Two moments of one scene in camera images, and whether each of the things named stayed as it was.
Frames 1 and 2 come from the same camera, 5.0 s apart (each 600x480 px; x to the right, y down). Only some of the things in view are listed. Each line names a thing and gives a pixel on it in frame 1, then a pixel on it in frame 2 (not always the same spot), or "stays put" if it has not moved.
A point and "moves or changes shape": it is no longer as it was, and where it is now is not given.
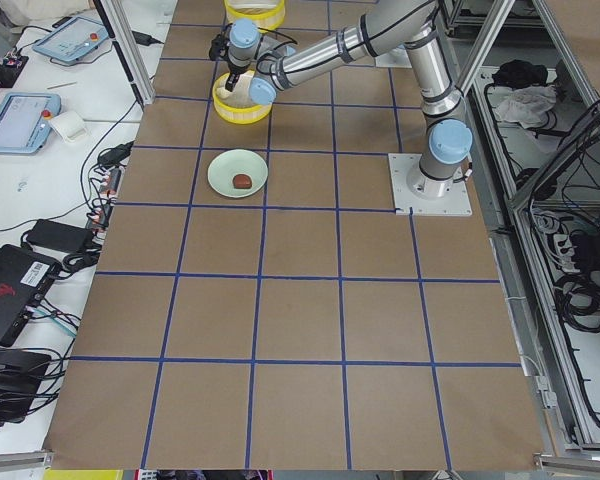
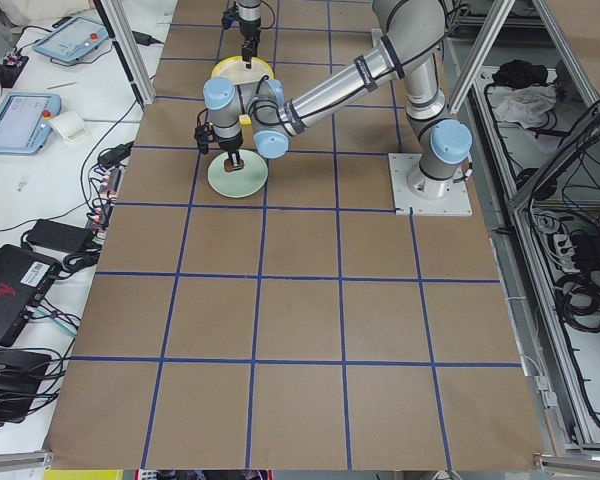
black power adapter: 62,236 stays put
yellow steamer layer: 267,14 moves or changes shape
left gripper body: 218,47 → 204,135
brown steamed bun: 242,181 → 229,168
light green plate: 225,166 stays put
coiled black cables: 581,302 stays put
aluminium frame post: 121,31 stays put
